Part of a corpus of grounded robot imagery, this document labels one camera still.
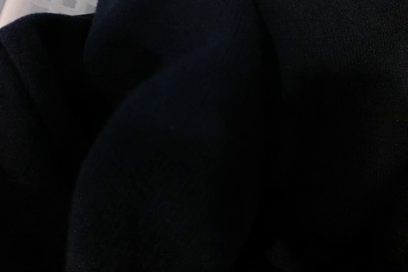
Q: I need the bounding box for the dark navy garment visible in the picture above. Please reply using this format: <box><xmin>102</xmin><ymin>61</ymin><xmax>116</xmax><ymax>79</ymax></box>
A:
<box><xmin>1</xmin><ymin>0</ymin><xmax>407</xmax><ymax>271</ymax></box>

